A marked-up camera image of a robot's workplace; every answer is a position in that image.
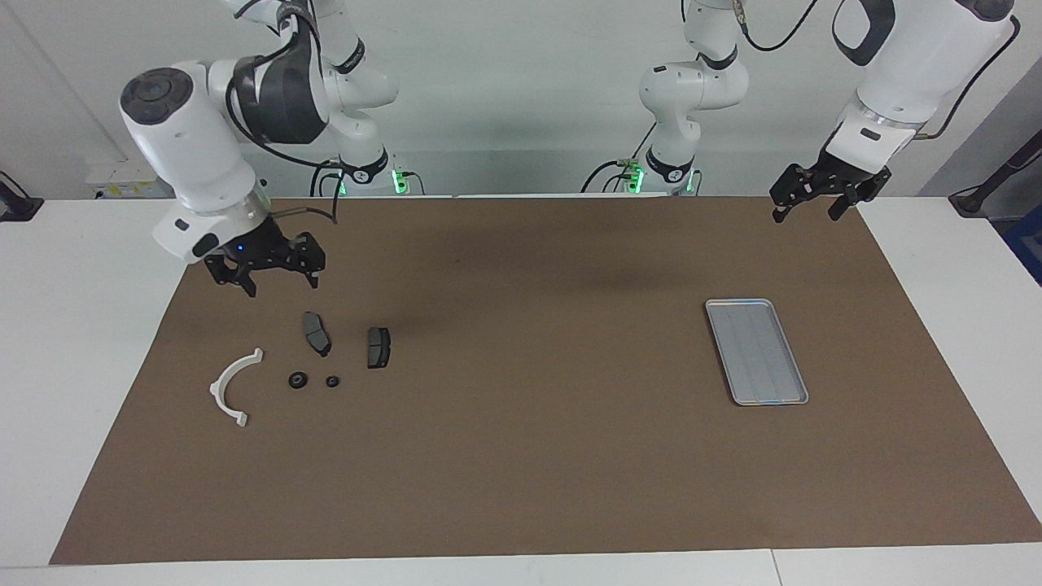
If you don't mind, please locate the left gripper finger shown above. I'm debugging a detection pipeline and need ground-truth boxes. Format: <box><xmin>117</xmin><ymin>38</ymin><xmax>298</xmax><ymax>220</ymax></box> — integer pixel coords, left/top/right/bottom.
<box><xmin>769</xmin><ymin>163</ymin><xmax>817</xmax><ymax>225</ymax></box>
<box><xmin>826</xmin><ymin>174</ymin><xmax>882</xmax><ymax>223</ymax></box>

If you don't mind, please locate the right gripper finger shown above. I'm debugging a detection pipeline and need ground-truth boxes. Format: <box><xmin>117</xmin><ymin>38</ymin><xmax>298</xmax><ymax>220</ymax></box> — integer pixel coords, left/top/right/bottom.
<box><xmin>280</xmin><ymin>231</ymin><xmax>327</xmax><ymax>291</ymax></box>
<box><xmin>204</xmin><ymin>254</ymin><xmax>261</xmax><ymax>299</ymax></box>

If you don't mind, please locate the silver metal tray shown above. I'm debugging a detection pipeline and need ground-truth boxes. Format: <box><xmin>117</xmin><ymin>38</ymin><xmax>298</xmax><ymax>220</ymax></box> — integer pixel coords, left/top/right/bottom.
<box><xmin>704</xmin><ymin>298</ymin><xmax>810</xmax><ymax>407</ymax></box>

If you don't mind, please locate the grey curved brake pad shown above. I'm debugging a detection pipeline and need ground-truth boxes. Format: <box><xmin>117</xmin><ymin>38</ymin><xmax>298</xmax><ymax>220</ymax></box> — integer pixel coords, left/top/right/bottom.
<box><xmin>301</xmin><ymin>311</ymin><xmax>332</xmax><ymax>358</ymax></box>

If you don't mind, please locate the blue box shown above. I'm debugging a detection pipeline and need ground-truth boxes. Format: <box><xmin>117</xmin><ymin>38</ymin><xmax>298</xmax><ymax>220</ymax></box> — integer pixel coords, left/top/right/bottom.
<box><xmin>1003</xmin><ymin>213</ymin><xmax>1042</xmax><ymax>286</ymax></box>

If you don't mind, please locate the black table clamp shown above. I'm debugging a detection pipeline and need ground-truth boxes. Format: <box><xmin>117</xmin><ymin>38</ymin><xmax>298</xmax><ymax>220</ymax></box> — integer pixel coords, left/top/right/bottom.
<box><xmin>0</xmin><ymin>171</ymin><xmax>44</xmax><ymax>222</ymax></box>

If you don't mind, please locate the brown table mat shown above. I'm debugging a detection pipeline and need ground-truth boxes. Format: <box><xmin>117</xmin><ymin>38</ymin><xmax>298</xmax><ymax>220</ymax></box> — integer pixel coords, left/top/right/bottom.
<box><xmin>49</xmin><ymin>196</ymin><xmax>1042</xmax><ymax>566</ymax></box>

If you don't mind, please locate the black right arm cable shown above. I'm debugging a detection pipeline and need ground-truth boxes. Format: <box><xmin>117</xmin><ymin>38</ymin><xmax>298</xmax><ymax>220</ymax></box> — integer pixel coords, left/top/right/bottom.
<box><xmin>224</xmin><ymin>0</ymin><xmax>340</xmax><ymax>225</ymax></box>

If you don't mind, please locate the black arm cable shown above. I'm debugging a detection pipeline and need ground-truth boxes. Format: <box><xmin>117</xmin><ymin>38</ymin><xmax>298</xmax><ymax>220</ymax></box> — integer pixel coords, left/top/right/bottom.
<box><xmin>224</xmin><ymin>0</ymin><xmax>340</xmax><ymax>225</ymax></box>
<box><xmin>733</xmin><ymin>0</ymin><xmax>1022</xmax><ymax>141</ymax></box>

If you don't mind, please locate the black base cable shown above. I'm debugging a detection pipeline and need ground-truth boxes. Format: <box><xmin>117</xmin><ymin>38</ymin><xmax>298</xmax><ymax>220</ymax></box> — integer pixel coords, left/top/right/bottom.
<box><xmin>580</xmin><ymin>122</ymin><xmax>659</xmax><ymax>195</ymax></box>
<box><xmin>309</xmin><ymin>158</ymin><xmax>426</xmax><ymax>197</ymax></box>

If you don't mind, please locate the white curved plastic bracket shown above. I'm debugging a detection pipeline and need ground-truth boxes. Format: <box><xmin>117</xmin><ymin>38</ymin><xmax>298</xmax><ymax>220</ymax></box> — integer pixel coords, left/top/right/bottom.
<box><xmin>209</xmin><ymin>348</ymin><xmax>265</xmax><ymax>428</ymax></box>

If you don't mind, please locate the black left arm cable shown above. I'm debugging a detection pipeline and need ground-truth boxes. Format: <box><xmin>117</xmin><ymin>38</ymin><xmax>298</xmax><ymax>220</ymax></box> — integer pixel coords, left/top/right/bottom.
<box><xmin>733</xmin><ymin>0</ymin><xmax>1022</xmax><ymax>141</ymax></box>

